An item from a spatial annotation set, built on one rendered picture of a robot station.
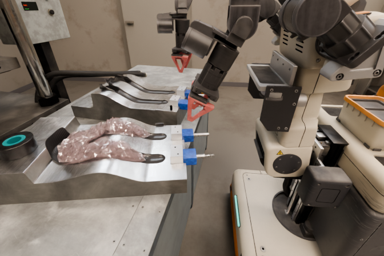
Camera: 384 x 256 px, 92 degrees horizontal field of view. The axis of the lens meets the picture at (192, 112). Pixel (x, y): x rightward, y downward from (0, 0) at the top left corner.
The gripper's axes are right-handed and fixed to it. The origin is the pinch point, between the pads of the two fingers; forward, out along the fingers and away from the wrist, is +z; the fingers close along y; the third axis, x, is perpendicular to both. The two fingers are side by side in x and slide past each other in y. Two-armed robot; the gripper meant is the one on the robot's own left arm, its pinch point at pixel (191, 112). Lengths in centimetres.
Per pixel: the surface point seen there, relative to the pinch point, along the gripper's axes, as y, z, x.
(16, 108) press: -32, 60, -77
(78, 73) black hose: -52, 37, -60
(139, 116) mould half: -20.0, 23.8, -15.4
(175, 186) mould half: 11.8, 16.3, 4.0
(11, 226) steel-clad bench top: 24, 35, -28
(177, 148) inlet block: 2.5, 11.8, 1.1
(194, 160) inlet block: 4.8, 11.6, 6.7
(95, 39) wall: -277, 104, -163
